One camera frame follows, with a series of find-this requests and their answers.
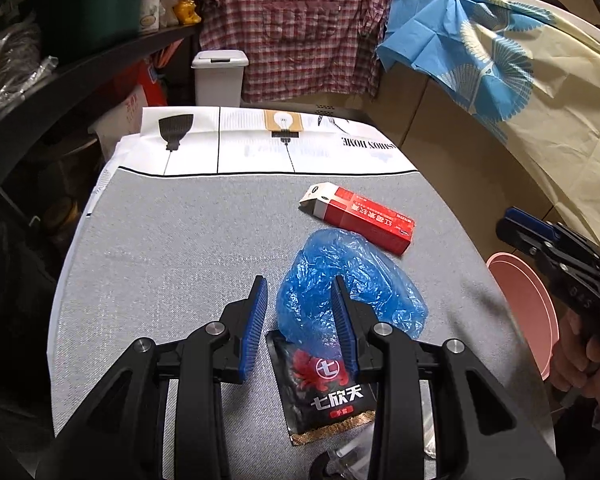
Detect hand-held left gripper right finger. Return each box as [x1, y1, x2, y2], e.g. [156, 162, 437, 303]
[329, 275, 566, 480]

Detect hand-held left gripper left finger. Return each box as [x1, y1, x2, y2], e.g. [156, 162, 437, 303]
[35, 275, 269, 480]

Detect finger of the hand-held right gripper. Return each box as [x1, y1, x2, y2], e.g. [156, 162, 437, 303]
[503, 207, 565, 235]
[495, 219, 563, 273]

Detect pink plastic bucket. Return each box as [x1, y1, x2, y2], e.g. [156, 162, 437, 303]
[485, 251, 561, 382]

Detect blue plastic bag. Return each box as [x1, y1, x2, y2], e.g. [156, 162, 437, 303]
[276, 228, 428, 361]

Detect black printed packet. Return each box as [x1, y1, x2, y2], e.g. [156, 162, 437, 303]
[265, 330, 381, 447]

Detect person's right hand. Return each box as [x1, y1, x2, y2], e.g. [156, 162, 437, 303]
[550, 307, 600, 402]

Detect blue and cream patterned cloth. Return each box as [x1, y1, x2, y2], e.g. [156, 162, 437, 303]
[376, 0, 600, 256]

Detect red cardboard box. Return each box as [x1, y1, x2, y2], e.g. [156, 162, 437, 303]
[298, 183, 417, 257]

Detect grey printed tablecloth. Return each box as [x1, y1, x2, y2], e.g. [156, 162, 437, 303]
[47, 105, 556, 480]

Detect clear plastic wrapper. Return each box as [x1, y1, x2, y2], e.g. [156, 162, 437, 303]
[330, 427, 438, 480]

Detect white lidded bin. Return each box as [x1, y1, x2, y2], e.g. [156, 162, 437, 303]
[191, 50, 250, 108]

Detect red bag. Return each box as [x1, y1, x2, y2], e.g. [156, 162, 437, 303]
[130, 45, 181, 111]

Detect red plaid shirt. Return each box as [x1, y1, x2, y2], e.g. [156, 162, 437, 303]
[198, 0, 393, 103]

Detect black shelf rack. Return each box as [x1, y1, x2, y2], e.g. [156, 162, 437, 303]
[0, 0, 203, 201]

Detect yellow toy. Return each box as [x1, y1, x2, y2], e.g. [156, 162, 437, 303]
[174, 0, 202, 26]

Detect clear plastic bags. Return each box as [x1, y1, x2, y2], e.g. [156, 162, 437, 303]
[0, 20, 58, 111]

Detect green storage box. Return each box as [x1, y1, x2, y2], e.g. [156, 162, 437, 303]
[40, 0, 153, 53]

